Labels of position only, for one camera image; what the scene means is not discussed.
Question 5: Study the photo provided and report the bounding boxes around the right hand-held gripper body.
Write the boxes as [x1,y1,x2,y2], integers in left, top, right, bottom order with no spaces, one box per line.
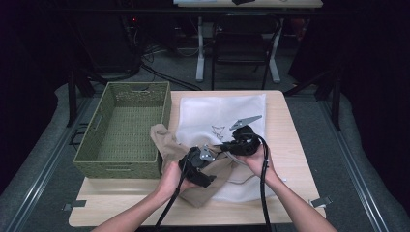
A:
[229,115,263,157]

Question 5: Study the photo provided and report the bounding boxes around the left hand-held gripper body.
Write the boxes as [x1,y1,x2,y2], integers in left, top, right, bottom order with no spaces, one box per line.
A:
[178,144,217,182]

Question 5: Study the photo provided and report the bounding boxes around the beige cloth garment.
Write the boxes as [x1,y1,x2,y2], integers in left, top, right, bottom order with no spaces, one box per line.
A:
[149,123,240,209]

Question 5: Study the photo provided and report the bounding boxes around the white cloth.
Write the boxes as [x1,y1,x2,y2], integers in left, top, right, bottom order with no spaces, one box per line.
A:
[175,93,287,204]

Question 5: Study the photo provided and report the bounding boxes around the green woven basket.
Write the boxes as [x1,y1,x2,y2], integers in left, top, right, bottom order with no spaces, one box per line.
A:
[72,81,172,180]

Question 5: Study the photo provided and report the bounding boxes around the person's right hand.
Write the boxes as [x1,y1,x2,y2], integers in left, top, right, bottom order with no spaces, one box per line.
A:
[233,143,275,179]

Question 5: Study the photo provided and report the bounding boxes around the person's left hand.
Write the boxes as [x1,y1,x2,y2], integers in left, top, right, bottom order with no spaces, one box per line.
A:
[157,160,199,198]

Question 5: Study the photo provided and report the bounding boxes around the white-legged desk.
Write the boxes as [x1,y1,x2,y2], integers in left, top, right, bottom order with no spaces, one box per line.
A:
[173,0,324,84]

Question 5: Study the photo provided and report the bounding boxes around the black folding chair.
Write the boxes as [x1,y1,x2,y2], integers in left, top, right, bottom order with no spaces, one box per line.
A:
[211,13,282,91]

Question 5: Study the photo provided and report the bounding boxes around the black metal stand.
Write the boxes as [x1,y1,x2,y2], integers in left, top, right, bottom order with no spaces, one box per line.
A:
[66,69,100,129]
[283,64,343,131]

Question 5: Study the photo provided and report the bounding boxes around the black computer case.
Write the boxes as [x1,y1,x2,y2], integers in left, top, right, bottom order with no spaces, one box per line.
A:
[91,14,143,74]

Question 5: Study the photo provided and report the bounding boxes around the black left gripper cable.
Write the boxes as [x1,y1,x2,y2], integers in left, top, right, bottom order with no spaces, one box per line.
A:
[154,154,196,232]

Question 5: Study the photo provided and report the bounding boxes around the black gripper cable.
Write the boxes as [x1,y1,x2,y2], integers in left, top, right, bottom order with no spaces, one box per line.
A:
[154,154,196,232]
[243,132,273,232]

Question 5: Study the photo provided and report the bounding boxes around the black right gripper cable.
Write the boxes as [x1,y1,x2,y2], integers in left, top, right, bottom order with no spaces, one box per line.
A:
[243,132,273,232]

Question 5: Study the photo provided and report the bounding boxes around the black floor cable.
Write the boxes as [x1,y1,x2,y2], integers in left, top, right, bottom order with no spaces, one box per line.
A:
[139,62,203,92]

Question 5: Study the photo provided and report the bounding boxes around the grey metal table bracket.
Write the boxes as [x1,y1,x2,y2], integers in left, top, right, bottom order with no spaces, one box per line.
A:
[308,196,334,209]
[62,200,87,212]

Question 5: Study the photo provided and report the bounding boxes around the grey metal floor rail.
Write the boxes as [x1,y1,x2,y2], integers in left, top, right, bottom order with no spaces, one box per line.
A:
[318,100,390,232]
[5,96,95,232]

